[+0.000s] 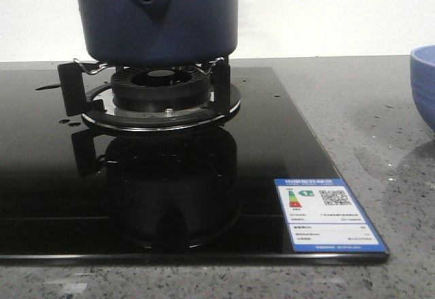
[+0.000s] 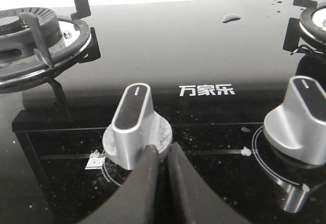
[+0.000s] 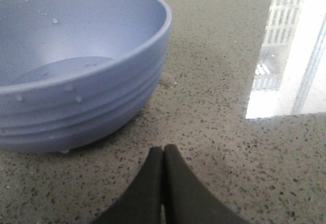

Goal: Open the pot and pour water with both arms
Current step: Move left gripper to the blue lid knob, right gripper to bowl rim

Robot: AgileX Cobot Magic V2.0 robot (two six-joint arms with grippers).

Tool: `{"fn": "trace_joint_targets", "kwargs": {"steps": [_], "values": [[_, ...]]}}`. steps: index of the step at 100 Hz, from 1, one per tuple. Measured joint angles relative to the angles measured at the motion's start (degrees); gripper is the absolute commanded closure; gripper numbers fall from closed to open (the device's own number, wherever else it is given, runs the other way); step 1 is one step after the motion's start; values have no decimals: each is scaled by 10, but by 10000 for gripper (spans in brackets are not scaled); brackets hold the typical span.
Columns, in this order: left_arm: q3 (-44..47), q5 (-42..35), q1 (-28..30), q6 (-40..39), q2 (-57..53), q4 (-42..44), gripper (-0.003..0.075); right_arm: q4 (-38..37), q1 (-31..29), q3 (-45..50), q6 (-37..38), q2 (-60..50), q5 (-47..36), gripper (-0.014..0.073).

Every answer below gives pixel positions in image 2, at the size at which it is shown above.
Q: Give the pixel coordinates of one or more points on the silver right stove knob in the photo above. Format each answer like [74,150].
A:
[297,126]

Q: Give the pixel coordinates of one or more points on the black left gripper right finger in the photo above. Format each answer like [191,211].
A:
[194,200]

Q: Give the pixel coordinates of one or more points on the black pot support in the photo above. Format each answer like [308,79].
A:
[296,41]
[81,2]

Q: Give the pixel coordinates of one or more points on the black glass gas stove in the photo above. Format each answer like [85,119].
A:
[216,68]

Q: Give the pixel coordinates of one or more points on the right gas burner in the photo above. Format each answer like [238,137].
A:
[312,23]

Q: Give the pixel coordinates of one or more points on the silver stove knob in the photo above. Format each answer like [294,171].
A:
[135,125]
[297,126]

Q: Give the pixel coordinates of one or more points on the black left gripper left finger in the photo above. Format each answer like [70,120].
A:
[133,202]

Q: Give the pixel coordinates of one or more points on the left gas burner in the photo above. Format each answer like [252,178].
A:
[19,68]

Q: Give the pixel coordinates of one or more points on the gas burner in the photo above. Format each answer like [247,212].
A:
[19,68]
[312,23]

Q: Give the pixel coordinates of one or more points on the right black pot support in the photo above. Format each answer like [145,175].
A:
[296,41]

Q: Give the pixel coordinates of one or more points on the silver left stove knob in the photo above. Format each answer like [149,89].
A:
[135,125]

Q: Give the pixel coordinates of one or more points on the left black pot support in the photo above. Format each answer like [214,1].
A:
[81,2]

